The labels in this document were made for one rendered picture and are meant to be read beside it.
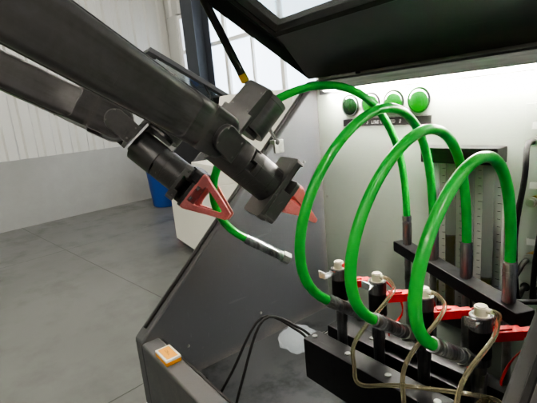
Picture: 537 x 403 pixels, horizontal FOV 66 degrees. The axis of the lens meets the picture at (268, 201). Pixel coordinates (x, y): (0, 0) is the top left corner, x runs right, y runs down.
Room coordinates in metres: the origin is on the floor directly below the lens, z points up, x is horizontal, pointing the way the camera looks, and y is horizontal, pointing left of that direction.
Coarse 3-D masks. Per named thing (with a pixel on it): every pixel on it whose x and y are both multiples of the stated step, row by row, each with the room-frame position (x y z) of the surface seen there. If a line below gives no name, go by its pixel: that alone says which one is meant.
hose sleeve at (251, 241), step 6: (246, 240) 0.69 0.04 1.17; (252, 240) 0.69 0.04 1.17; (258, 240) 0.70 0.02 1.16; (252, 246) 0.70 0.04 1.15; (258, 246) 0.69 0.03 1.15; (264, 246) 0.70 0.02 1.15; (270, 246) 0.70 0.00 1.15; (264, 252) 0.70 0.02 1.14; (270, 252) 0.70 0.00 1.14; (276, 252) 0.70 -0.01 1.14; (282, 252) 0.71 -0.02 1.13; (276, 258) 0.71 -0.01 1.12
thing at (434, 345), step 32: (480, 160) 0.45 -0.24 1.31; (448, 192) 0.41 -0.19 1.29; (512, 192) 0.50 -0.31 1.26; (512, 224) 0.51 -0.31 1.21; (416, 256) 0.39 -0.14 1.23; (512, 256) 0.51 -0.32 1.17; (416, 288) 0.38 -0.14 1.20; (512, 288) 0.51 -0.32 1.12; (416, 320) 0.38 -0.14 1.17; (448, 352) 0.41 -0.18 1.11
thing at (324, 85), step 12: (312, 84) 0.73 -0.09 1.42; (324, 84) 0.73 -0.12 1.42; (336, 84) 0.74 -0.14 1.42; (276, 96) 0.71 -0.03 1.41; (288, 96) 0.72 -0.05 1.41; (360, 96) 0.75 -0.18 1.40; (384, 120) 0.76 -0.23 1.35; (216, 168) 0.68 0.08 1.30; (216, 180) 0.68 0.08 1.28; (408, 192) 0.77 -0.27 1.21; (216, 204) 0.68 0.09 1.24; (408, 204) 0.77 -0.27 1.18; (408, 216) 0.77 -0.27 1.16; (228, 228) 0.68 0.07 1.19
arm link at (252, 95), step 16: (240, 96) 0.57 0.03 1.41; (256, 96) 0.56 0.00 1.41; (272, 96) 0.58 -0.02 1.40; (240, 112) 0.56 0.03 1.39; (256, 112) 0.57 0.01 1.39; (272, 112) 0.58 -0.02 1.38; (224, 128) 0.49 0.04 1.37; (240, 128) 0.54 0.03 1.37; (256, 128) 0.57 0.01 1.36; (224, 144) 0.50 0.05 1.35; (240, 144) 0.53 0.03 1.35
